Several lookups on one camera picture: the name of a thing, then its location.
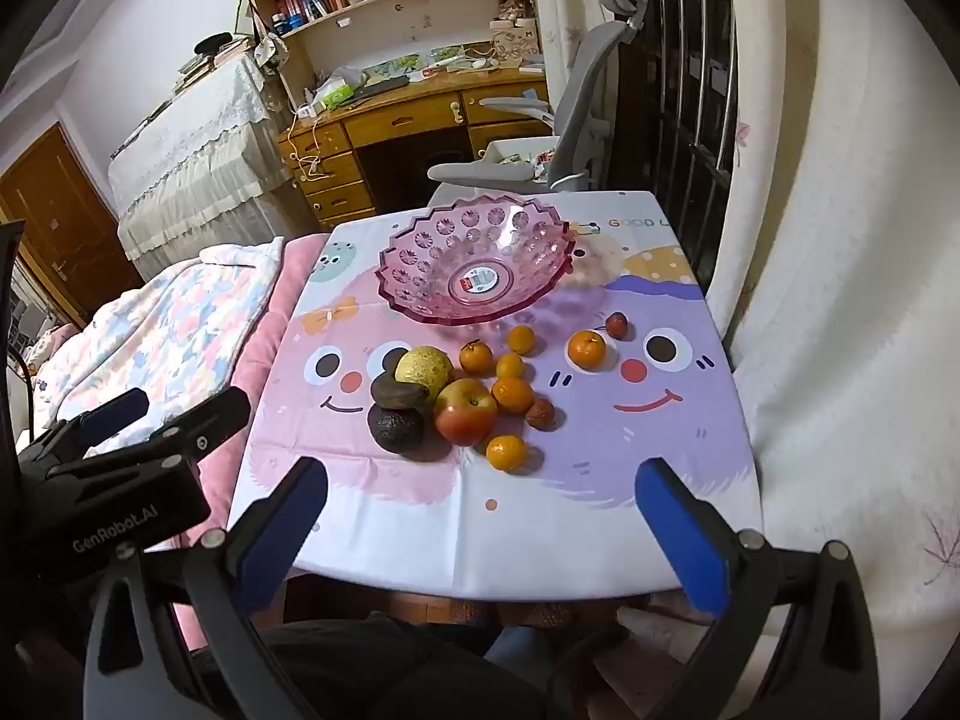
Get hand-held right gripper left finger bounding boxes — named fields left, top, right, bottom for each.
left=81, top=456, right=329, bottom=720

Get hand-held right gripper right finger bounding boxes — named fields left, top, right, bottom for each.
left=634, top=456, right=881, bottom=720

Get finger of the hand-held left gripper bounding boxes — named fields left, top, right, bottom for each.
left=19, top=388, right=151, bottom=466
left=45, top=388, right=252, bottom=481

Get dark rough avocado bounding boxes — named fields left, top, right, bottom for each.
left=366, top=406, right=426, bottom=455

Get brownish avocado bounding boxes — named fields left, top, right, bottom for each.
left=370, top=373, right=434, bottom=412

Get yellow pear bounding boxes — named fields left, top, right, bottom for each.
left=394, top=346, right=455, bottom=400

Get red apple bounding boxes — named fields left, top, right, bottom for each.
left=433, top=378, right=499, bottom=446

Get pink plastic bowl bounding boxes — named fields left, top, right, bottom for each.
left=375, top=193, right=577, bottom=328

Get pink bed sheet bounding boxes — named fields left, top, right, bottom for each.
left=180, top=232, right=331, bottom=548

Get floral blanket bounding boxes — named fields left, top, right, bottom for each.
left=22, top=236, right=286, bottom=440

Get cartoon printed tablecloth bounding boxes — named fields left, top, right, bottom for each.
left=227, top=190, right=764, bottom=602

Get wooden door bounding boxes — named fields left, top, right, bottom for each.
left=0, top=122, right=143, bottom=331

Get white lace furniture cover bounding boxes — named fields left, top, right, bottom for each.
left=107, top=52, right=301, bottom=263

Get white curtain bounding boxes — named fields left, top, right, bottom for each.
left=705, top=0, right=960, bottom=691

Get wooden desk with drawers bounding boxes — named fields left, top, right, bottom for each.
left=276, top=64, right=560, bottom=232

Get hanging printed bag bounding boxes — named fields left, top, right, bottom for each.
left=253, top=34, right=293, bottom=76

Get green printed papers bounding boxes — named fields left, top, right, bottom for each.
left=364, top=52, right=421, bottom=80

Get row of red blue books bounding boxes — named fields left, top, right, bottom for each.
left=271, top=0, right=342, bottom=35

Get wooden bookshelf hutch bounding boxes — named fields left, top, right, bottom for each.
left=232, top=0, right=548, bottom=113

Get metal window grille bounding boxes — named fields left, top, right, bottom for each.
left=607, top=0, right=743, bottom=293

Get grey office chair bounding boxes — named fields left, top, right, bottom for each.
left=426, top=0, right=650, bottom=205

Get patterned wooden box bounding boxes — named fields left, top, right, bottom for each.
left=489, top=19, right=542, bottom=65

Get black cable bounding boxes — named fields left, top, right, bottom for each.
left=7, top=240, right=38, bottom=421

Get white cable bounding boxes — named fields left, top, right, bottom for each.
left=281, top=116, right=331, bottom=185

